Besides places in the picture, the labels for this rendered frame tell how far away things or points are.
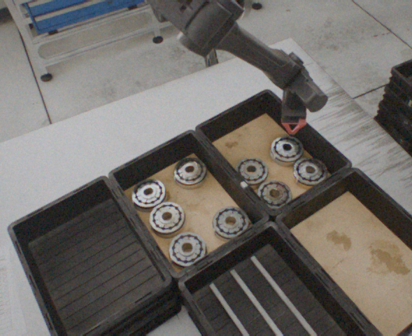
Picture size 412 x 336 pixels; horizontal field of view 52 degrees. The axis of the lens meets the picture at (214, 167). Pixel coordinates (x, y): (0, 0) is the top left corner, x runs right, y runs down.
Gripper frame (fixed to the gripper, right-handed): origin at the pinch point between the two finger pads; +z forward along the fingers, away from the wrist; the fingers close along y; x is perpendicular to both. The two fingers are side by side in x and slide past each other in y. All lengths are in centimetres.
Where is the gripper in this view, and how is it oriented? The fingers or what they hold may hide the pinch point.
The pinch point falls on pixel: (292, 124)
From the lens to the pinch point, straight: 127.6
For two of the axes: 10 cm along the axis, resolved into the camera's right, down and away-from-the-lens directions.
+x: -9.9, -0.4, 1.1
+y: 1.0, -8.1, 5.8
